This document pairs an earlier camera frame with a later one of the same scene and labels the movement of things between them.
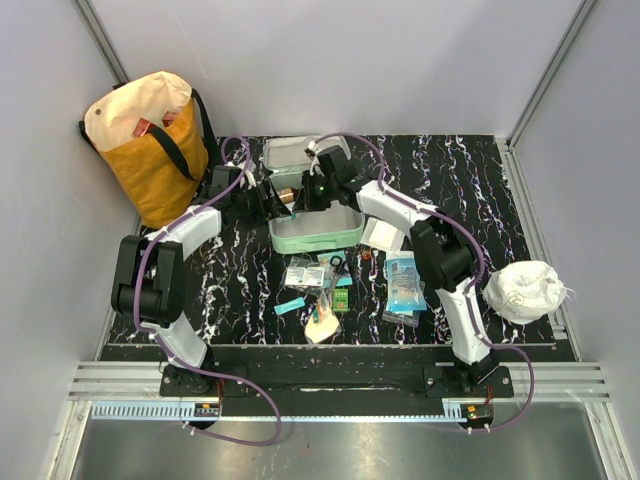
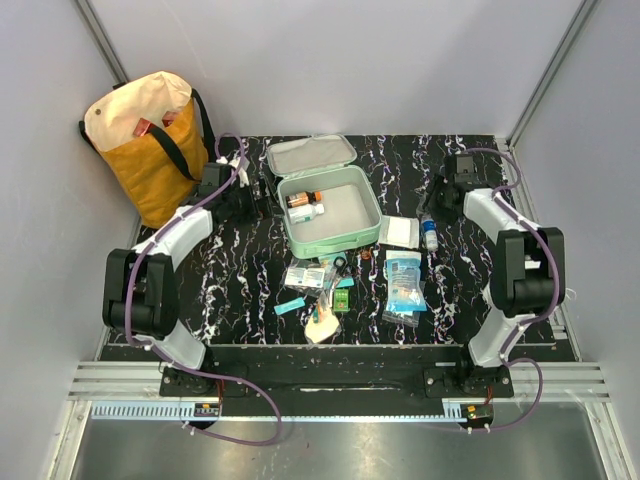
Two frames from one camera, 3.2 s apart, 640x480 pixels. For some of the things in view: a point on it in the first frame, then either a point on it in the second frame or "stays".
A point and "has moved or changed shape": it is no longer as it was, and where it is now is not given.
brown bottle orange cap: [288, 195] has moved or changed shape
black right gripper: [306, 200] -> [446, 217]
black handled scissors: [342, 266] stays
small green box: [340, 299] stays
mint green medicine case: [311, 230] has moved or changed shape
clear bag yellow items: [324, 323] stays
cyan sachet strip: [289, 305] stays
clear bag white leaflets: [305, 274] stays
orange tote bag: [148, 133] stays
